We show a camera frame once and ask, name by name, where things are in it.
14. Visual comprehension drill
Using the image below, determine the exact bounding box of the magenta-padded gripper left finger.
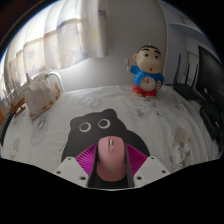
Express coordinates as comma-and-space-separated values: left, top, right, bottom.
53, 143, 100, 189

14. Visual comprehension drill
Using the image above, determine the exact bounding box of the black keyboard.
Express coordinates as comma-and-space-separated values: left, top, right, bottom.
0, 114, 14, 148

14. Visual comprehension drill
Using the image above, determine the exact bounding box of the large white conch shell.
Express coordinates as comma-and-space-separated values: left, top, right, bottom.
24, 73, 62, 120

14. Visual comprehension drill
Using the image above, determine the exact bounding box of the white star-print curtain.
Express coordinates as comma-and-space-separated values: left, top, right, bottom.
0, 0, 111, 101

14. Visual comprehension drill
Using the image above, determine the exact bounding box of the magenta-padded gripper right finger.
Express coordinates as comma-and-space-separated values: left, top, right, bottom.
124, 143, 172, 189

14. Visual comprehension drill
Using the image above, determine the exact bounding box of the white printed tablecloth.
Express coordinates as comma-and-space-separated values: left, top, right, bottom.
0, 84, 221, 192

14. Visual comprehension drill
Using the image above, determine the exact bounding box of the pink computer mouse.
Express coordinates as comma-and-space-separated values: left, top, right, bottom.
96, 135, 128, 183

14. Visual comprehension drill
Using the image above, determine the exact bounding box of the black router with antennas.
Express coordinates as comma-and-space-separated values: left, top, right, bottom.
172, 53, 204, 102

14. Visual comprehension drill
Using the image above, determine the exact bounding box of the black cat-shaped mouse pad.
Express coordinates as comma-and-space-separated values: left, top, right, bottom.
60, 108, 151, 168

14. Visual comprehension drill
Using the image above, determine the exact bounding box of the white wall shelf unit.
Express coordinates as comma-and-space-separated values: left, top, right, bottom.
168, 19, 208, 44

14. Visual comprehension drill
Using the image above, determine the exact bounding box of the cartoon boy figurine clock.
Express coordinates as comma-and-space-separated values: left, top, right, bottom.
124, 43, 166, 99

